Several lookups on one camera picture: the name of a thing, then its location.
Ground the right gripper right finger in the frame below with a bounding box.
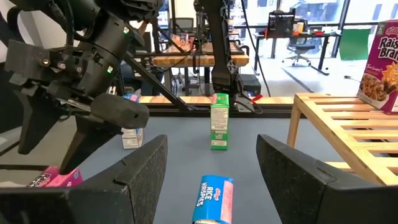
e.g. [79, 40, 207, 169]
[256, 134, 398, 224]

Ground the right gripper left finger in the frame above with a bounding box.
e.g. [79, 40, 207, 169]
[0, 134, 169, 224]

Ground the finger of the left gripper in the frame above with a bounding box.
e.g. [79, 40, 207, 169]
[14, 91, 63, 155]
[58, 115, 123, 175]

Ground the Raisin Bran cereal box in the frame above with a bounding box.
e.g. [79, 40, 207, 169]
[26, 166, 84, 189]
[356, 19, 398, 114]

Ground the Rice Krispies cereal box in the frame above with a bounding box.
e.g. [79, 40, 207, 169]
[192, 174, 234, 224]
[120, 93, 145, 150]

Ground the Apple Jacks cereal box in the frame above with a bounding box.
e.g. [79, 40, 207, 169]
[210, 93, 230, 151]

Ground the wooden slatted shelf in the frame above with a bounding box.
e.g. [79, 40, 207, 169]
[286, 92, 398, 187]

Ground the green board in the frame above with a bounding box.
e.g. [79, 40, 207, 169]
[338, 28, 371, 62]

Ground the black office chair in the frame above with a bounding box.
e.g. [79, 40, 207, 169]
[282, 36, 317, 67]

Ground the black office desk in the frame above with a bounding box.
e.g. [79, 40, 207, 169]
[253, 30, 343, 77]

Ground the black perforated panel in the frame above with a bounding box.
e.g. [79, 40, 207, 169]
[267, 8, 296, 39]

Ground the black metal rig frame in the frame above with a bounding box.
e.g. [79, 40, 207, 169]
[124, 52, 296, 119]

